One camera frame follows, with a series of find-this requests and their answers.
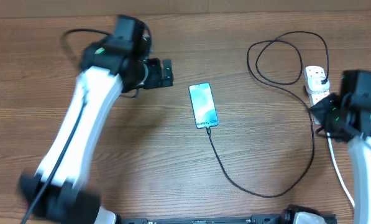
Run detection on white power strip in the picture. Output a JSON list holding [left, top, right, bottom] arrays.
[[303, 65, 330, 107]]

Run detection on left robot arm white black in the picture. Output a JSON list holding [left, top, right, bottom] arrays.
[[19, 15, 173, 223]]

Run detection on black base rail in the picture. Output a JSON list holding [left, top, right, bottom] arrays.
[[119, 204, 338, 224]]

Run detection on black USB-C charger cable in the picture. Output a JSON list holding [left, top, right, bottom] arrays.
[[206, 30, 331, 198]]

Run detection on blue Galaxy smartphone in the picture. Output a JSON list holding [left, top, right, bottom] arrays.
[[188, 83, 219, 129]]

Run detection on white power strip cord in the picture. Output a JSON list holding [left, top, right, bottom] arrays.
[[326, 132, 355, 208]]

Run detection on white charger plug adapter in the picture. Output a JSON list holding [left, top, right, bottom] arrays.
[[306, 77, 330, 94]]

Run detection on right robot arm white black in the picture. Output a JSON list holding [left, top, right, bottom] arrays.
[[310, 70, 371, 223]]

